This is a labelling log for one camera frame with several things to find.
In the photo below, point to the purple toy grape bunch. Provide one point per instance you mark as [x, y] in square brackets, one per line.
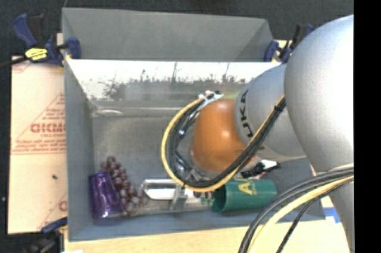
[119, 177]

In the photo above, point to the brown cardboard board red print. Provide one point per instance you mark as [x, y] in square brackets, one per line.
[35, 174]

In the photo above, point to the green cup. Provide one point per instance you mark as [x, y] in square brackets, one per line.
[250, 196]

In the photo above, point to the black cylinder on white bracket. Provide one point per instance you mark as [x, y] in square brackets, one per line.
[258, 171]

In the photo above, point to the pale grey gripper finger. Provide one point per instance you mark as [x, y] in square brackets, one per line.
[178, 205]
[182, 193]

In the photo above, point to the grey metal bin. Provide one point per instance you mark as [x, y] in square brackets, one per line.
[131, 37]

